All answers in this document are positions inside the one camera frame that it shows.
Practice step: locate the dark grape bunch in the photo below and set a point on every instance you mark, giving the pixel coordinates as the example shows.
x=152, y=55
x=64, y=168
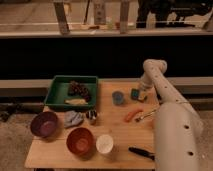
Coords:
x=76, y=88

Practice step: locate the red-brown bowl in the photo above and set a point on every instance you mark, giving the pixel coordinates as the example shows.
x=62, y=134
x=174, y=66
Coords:
x=80, y=141

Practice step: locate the white cup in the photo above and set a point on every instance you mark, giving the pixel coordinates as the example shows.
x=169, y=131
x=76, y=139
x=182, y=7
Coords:
x=104, y=144

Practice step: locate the green plastic tray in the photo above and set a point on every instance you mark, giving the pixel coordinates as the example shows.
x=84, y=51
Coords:
x=58, y=92

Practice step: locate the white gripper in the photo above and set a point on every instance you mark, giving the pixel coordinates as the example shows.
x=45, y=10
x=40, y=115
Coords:
x=145, y=83

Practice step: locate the metal fork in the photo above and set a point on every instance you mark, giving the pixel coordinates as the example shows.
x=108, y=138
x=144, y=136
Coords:
x=145, y=115

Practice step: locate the orange carrot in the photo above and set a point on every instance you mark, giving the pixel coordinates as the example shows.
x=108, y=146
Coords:
x=131, y=114

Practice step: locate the blue cup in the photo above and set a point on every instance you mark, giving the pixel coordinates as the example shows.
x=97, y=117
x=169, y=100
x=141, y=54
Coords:
x=118, y=98

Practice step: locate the purple bowl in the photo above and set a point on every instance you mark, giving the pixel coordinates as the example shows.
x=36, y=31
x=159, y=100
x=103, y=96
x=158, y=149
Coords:
x=44, y=124

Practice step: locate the small metal cup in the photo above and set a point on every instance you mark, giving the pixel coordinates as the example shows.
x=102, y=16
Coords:
x=91, y=115

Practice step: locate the green yellow sponge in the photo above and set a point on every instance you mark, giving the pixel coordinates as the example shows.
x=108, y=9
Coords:
x=138, y=95

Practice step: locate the grey crumpled cloth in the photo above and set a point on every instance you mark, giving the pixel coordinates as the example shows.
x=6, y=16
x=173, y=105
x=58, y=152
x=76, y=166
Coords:
x=73, y=118

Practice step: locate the yellow banana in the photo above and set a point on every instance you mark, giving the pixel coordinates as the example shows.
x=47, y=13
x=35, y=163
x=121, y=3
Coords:
x=76, y=102

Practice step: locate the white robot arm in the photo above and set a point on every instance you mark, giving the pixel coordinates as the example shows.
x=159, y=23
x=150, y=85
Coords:
x=177, y=125

